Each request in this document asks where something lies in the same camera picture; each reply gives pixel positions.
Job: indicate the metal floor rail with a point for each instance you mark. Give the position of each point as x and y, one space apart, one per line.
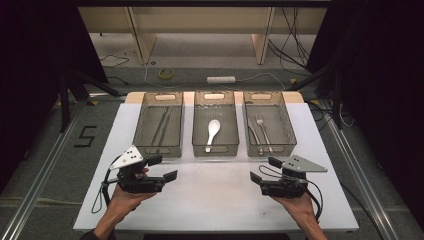
360 173
40 173

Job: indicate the metal chopstick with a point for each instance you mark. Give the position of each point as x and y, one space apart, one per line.
160 126
165 126

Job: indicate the clear grey plastic bin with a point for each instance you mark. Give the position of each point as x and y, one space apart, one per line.
146 133
283 133
230 133

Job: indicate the black curtain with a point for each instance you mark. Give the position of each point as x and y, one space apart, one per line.
383 83
33 66

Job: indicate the person's left hand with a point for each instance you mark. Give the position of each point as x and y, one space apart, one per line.
121 203

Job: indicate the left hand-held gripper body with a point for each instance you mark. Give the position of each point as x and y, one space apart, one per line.
140 183

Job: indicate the white ceramic spoon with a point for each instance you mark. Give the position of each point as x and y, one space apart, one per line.
213 128

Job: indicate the light wooden desk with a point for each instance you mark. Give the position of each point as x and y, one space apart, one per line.
200 20

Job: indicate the person's right hand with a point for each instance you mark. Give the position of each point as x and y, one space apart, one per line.
303 210

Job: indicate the metal fork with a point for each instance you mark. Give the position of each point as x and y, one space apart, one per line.
264 133

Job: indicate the white power strip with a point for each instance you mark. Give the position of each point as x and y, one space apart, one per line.
221 79

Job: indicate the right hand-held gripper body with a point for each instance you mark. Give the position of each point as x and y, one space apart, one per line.
286 188

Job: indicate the black metal stand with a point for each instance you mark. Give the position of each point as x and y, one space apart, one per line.
336 100
65 100

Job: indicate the yellow tape roll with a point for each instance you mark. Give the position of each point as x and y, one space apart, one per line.
166 73

